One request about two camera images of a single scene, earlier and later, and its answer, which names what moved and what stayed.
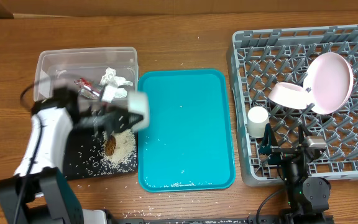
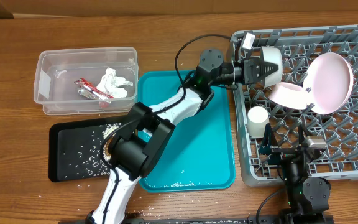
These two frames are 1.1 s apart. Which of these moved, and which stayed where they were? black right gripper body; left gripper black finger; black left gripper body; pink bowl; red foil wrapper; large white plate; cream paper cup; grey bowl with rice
Moved: left gripper black finger; grey bowl with rice; black left gripper body
Stayed: red foil wrapper; black right gripper body; cream paper cup; large white plate; pink bowl
